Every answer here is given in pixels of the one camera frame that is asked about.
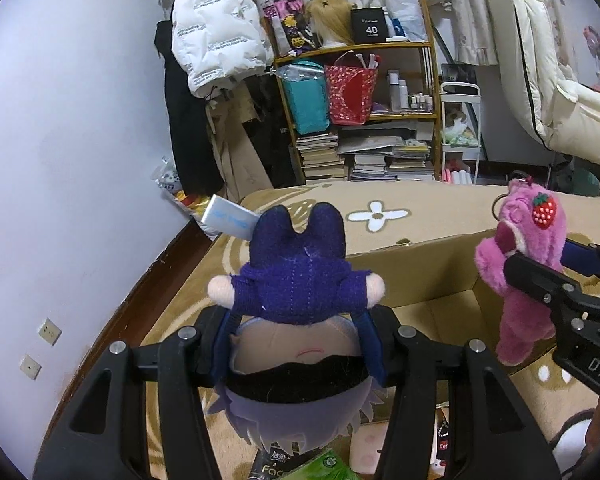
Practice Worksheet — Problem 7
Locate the narrow stack of books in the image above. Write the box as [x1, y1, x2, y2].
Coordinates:
[295, 131, 349, 184]

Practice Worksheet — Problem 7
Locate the teal bag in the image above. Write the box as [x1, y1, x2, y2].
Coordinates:
[280, 59, 331, 136]

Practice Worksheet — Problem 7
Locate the black packet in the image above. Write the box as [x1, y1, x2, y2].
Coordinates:
[249, 447, 301, 480]

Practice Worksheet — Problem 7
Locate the white puffer jacket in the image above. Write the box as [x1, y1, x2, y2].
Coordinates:
[171, 0, 277, 99]

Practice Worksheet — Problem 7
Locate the white wall socket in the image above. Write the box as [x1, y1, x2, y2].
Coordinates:
[19, 354, 42, 380]
[37, 317, 62, 346]

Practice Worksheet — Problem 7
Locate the pink and black printed bag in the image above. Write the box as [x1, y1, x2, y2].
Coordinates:
[261, 0, 317, 57]

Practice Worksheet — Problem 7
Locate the pink bear plush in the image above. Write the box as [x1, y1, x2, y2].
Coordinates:
[474, 177, 568, 366]

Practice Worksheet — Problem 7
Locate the purple-clothed plush doll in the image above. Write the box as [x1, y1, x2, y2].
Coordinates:
[202, 194, 387, 456]

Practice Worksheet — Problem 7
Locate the white duvet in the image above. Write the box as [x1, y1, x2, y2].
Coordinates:
[481, 0, 600, 155]

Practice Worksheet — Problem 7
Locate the printed cardboard box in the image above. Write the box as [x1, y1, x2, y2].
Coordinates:
[240, 232, 511, 480]

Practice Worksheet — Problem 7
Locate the blonde wig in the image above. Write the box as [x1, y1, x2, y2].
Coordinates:
[306, 0, 356, 50]

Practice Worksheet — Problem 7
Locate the pink cylinder plush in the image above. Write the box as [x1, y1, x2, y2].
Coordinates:
[349, 421, 397, 477]

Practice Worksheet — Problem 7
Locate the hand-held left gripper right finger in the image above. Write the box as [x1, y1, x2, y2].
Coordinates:
[362, 305, 563, 480]

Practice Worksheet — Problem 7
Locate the beige patterned rug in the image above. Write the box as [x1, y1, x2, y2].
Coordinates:
[40, 180, 600, 480]

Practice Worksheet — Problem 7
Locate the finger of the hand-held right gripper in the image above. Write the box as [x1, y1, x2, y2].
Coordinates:
[502, 251, 593, 321]
[561, 239, 600, 283]

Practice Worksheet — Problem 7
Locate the wide stack of books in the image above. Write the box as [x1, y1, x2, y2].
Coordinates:
[339, 126, 437, 182]

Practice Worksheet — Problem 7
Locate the black hanging coat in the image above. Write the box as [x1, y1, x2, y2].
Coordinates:
[154, 20, 227, 197]

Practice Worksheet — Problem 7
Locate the green tissue pack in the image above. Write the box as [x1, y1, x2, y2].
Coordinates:
[280, 449, 363, 480]

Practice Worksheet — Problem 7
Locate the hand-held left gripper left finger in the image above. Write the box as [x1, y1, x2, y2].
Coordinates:
[40, 305, 233, 480]

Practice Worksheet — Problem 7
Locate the wooden bookshelf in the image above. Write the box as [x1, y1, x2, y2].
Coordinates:
[270, 0, 442, 184]

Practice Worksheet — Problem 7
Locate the white plastic bag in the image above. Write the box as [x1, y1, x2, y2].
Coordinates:
[383, 0, 429, 44]

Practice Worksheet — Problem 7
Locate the white rolling cart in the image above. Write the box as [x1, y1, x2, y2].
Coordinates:
[439, 81, 484, 184]

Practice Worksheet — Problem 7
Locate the red gift bag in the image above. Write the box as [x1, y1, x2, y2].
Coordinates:
[324, 52, 381, 127]

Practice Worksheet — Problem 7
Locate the clear bag of snacks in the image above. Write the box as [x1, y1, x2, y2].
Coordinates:
[149, 156, 218, 233]

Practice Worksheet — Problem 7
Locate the black box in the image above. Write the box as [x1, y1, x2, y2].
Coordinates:
[350, 7, 389, 45]

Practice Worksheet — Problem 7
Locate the red snack packet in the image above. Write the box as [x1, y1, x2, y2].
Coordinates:
[431, 401, 454, 472]

